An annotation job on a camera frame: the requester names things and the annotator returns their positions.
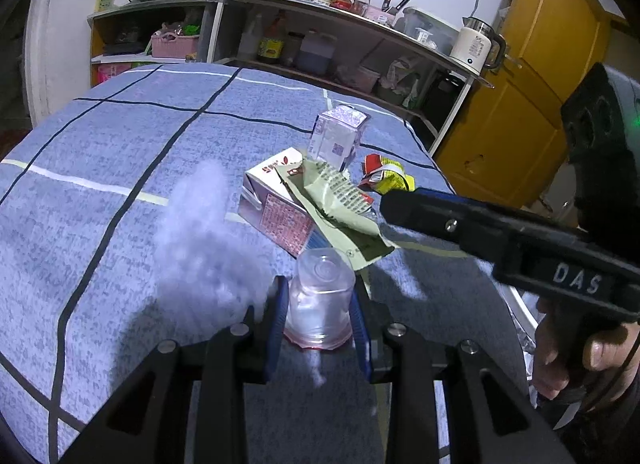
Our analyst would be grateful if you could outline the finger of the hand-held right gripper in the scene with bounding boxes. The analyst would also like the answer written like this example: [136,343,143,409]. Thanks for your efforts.
[380,187,525,269]

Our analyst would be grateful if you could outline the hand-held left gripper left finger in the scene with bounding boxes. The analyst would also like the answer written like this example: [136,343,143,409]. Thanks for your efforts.
[59,275,291,464]

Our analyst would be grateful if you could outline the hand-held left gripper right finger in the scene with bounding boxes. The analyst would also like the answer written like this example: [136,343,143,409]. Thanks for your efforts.
[349,286,576,464]

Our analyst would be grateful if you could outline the clear plastic cup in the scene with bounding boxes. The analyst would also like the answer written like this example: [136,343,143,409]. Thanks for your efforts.
[284,249,357,351]

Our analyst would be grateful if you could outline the white round trash bin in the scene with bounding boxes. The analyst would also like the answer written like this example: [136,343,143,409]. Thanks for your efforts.
[500,285,538,347]

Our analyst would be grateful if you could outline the beige green paper wrapper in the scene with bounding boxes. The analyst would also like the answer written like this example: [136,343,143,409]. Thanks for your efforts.
[274,156,397,272]

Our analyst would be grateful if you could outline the clear plastic bin liner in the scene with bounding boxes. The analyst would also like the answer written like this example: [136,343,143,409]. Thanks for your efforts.
[515,329,540,385]

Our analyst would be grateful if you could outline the large white foam fruit net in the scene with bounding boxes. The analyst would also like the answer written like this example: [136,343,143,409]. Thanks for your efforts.
[152,161,263,305]

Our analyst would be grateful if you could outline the person's right hand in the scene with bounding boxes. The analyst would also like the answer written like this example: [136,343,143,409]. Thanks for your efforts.
[531,296,640,401]

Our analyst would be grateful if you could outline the yellow snack wrapper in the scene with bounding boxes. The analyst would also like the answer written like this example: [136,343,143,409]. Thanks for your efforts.
[357,154,416,195]

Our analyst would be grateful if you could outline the pink white drink carton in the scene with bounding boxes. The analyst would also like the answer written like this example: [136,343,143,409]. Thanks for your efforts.
[236,148,333,259]

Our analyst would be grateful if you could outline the black appliance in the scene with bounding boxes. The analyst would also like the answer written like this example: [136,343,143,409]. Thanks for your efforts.
[425,68,468,131]

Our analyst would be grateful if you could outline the crumpled plastic bags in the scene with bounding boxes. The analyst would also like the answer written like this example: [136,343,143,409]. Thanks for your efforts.
[380,56,421,104]

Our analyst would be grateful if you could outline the white electric kettle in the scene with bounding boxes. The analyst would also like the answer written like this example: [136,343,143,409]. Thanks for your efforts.
[449,17,507,72]

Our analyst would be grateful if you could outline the yellow wooden door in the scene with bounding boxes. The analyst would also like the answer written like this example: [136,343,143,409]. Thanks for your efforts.
[432,0,628,209]

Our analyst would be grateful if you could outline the clear plastic storage container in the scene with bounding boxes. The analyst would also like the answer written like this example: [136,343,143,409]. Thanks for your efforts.
[402,7,461,57]

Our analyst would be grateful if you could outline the purple liquid jug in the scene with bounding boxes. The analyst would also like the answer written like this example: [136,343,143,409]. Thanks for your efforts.
[294,31,338,75]

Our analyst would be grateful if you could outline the white kitchen shelf unit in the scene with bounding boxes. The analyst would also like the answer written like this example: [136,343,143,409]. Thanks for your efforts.
[200,0,496,155]

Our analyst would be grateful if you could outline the pink knife holder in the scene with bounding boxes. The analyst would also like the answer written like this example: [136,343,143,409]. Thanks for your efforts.
[365,6,399,25]

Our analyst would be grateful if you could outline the dark glass jar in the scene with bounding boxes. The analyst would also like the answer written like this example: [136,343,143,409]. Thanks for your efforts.
[281,32,306,67]

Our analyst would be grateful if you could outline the soy sauce bottle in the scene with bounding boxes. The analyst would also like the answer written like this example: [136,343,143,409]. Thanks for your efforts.
[257,11,288,64]

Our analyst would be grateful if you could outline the blue checked tablecloth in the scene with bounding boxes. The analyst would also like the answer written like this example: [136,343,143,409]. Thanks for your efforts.
[0,62,532,464]

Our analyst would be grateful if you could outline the white plastic bottle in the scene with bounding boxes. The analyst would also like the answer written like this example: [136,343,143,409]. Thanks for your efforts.
[237,14,264,61]

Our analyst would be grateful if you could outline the pink plastic basket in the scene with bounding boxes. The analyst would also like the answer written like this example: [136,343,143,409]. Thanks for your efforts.
[151,28,201,60]

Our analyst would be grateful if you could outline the low white shelf unit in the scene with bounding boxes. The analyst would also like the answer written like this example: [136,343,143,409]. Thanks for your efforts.
[87,0,221,87]

